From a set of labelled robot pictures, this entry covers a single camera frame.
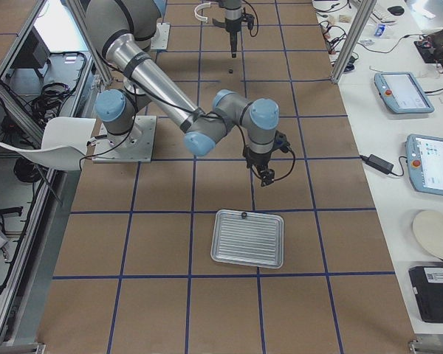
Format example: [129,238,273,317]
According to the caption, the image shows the dark brake shoe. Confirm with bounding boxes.
[212,18,226,29]

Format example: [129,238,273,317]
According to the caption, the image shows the black power adapter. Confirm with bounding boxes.
[360,154,394,175]

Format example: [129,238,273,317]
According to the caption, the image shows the teach pendant near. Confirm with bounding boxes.
[405,134,443,195]

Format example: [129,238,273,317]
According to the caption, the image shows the teach pendant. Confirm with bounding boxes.
[374,72,434,114]
[405,134,443,195]

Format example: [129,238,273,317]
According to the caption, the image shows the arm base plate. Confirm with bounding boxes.
[151,23,171,51]
[92,115,157,163]

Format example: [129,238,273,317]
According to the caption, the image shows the black laptop box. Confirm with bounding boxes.
[408,266,443,324]

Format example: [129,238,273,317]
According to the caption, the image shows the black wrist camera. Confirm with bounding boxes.
[242,12,255,31]
[272,131,291,153]

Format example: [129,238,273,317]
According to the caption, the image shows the ribbed silver metal tray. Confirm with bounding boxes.
[210,209,284,269]

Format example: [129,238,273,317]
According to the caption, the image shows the white chair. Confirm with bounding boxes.
[0,117,96,171]

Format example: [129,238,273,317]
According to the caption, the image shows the white plate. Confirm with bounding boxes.
[412,210,443,260]

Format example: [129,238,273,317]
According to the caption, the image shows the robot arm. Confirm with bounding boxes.
[218,0,242,58]
[85,1,286,186]

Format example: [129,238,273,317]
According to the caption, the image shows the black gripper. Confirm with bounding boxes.
[224,7,242,58]
[245,146,275,187]

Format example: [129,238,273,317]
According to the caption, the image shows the black computer mouse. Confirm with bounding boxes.
[387,5,405,16]

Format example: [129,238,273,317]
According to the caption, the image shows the teach pendant far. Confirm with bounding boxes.
[374,72,434,114]

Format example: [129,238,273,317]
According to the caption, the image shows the aluminium frame post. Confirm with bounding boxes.
[331,0,377,84]

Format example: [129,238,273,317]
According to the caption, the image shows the white curved plastic bracket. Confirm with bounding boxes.
[193,1,212,23]

